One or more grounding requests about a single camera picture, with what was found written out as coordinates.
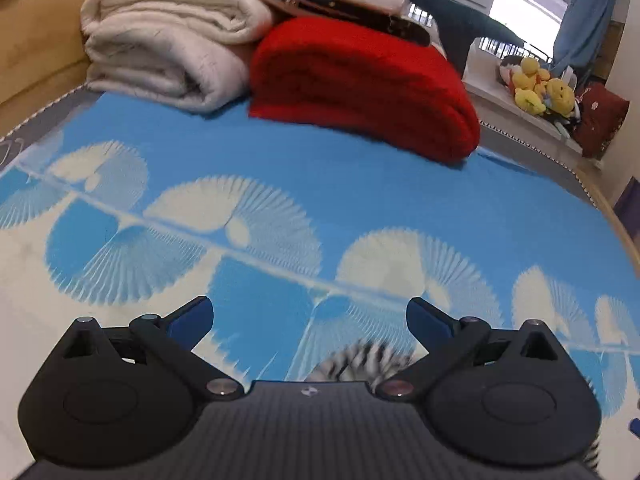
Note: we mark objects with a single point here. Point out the red folded blanket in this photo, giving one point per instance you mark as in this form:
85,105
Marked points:
334,74

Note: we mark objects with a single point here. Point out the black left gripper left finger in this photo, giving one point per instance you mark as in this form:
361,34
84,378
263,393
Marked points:
108,397

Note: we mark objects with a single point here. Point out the blue curtain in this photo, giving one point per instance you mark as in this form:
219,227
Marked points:
581,33

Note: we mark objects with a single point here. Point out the blue white patterned bedsheet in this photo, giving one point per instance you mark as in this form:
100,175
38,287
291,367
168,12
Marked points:
305,239

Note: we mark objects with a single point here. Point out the wooden headboard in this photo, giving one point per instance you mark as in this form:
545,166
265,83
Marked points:
42,56

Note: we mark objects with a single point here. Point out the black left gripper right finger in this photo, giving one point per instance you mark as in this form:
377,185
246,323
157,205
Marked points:
512,398

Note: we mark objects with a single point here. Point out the cream folded quilt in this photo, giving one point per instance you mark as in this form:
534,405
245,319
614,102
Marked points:
190,54

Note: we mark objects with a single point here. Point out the yellow plush toys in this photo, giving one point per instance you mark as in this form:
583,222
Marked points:
536,92

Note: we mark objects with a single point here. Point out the black white striped garment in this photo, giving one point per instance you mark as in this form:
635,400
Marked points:
371,361

